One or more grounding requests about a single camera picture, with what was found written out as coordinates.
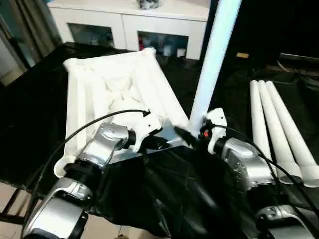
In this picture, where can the white plastic table leg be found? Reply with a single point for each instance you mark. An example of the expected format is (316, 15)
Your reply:
(268, 112)
(256, 112)
(281, 112)
(214, 62)

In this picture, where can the white plastic table top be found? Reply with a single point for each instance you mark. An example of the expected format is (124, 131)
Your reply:
(94, 87)

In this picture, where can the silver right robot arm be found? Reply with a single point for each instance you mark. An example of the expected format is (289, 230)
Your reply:
(239, 159)

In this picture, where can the black work mat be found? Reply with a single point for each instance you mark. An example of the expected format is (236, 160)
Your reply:
(162, 194)

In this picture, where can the small tan label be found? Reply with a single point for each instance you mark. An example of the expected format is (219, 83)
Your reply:
(242, 55)

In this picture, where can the black flat panel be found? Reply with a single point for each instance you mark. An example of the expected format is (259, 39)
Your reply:
(299, 56)

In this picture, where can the white cabinet with glass doors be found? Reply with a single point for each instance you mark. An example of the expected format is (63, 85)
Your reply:
(99, 22)

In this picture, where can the dark metallic object on cabinet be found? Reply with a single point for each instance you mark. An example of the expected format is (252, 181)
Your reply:
(149, 3)

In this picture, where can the grey brown curtain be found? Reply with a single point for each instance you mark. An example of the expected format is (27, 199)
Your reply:
(30, 32)

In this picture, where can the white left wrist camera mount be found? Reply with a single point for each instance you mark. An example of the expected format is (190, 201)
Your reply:
(149, 122)

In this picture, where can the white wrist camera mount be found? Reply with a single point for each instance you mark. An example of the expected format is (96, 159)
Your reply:
(218, 117)
(149, 122)

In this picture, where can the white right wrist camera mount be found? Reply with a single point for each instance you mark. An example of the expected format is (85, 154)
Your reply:
(218, 117)

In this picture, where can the black metal table frame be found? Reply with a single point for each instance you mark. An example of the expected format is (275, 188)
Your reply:
(11, 201)

